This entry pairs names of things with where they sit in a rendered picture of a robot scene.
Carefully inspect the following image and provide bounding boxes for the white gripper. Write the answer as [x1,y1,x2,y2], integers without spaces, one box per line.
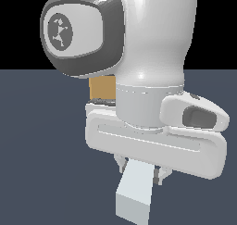
[84,102,228,187]

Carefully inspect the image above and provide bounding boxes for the pale blue-white rectangular peg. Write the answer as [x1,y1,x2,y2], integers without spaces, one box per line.
[115,158,156,225]

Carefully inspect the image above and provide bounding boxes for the tan wooden box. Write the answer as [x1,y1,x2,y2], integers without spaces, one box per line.
[88,75,118,101]

